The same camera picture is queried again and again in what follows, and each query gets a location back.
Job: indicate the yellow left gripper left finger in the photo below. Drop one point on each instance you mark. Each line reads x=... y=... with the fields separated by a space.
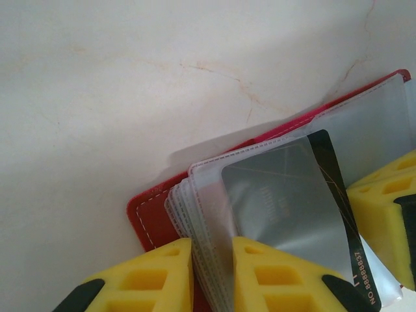
x=143 y=282

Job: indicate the red leather card holder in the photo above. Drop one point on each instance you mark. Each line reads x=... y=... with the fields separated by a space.
x=156 y=214

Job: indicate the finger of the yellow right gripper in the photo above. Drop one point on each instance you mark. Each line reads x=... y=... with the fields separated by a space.
x=390 y=172
x=380 y=214

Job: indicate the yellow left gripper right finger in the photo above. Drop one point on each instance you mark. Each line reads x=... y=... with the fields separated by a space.
x=276 y=286

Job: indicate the black card with gold lines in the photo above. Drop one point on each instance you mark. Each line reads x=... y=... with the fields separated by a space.
x=292 y=195

